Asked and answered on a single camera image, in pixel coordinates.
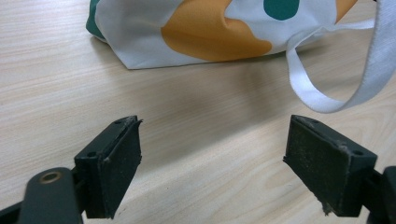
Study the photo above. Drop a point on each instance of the white orange green tote bag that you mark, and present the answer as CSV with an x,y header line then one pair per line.
x,y
224,31

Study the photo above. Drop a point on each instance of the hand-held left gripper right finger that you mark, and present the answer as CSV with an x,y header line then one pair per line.
x,y
323,165

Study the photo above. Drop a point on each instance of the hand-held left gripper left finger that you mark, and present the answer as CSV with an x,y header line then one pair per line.
x,y
109,168

